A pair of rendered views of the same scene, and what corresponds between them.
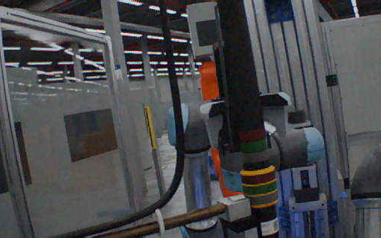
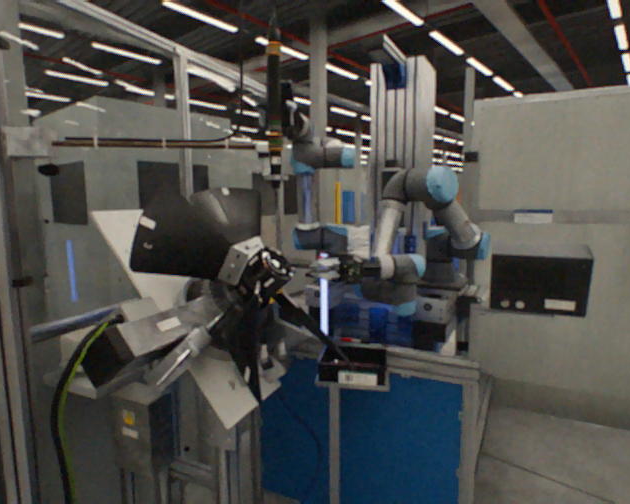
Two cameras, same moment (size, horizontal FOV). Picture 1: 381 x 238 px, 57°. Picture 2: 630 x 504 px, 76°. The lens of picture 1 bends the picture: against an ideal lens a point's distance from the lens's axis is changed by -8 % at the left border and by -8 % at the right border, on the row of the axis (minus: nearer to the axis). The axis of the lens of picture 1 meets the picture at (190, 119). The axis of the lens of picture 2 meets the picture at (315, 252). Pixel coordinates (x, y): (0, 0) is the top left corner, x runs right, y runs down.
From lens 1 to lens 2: 0.85 m
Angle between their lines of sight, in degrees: 13
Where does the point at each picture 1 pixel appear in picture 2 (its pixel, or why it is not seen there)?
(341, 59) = (486, 138)
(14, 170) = (185, 163)
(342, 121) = (475, 196)
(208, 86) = not seen: hidden behind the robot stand
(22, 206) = (187, 188)
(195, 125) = not seen: hidden behind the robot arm
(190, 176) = (300, 188)
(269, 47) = (383, 109)
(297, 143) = (336, 151)
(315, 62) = (415, 123)
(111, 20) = (318, 90)
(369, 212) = (385, 209)
